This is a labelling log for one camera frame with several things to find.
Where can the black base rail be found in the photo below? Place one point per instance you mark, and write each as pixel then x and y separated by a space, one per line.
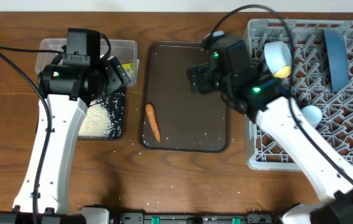
pixel 140 218

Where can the orange carrot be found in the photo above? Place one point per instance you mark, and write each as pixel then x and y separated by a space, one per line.
pixel 150 112

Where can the light blue plastic cup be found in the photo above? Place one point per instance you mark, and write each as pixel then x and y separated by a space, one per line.
pixel 312 114

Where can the grey dishwasher rack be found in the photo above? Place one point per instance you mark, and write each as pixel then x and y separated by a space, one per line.
pixel 311 86

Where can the dark blue plate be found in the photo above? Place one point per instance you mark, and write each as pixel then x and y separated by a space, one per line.
pixel 337 57

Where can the yellow snack wrapper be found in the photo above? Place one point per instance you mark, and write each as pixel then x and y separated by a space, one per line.
pixel 129 68

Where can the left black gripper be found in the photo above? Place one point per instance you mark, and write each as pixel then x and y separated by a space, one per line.
pixel 117 74

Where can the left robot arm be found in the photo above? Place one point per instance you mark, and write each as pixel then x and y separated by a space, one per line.
pixel 76 76

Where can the black rectangular tray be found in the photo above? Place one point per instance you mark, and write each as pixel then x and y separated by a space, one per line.
pixel 117 105

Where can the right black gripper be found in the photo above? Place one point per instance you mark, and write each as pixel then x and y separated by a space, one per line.
pixel 199 77

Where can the dark brown serving tray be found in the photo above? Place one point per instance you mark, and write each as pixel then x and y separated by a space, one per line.
pixel 188 122

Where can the yellow plastic spoon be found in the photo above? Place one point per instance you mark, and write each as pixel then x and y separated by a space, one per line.
pixel 283 72

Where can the white rice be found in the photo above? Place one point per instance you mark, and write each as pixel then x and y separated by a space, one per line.
pixel 97 119

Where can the light blue bowl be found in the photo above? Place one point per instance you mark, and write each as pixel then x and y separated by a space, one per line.
pixel 277 55

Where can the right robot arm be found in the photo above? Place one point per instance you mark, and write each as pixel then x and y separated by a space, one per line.
pixel 269 105

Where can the clear plastic bin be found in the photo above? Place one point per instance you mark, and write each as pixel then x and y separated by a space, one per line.
pixel 124 50

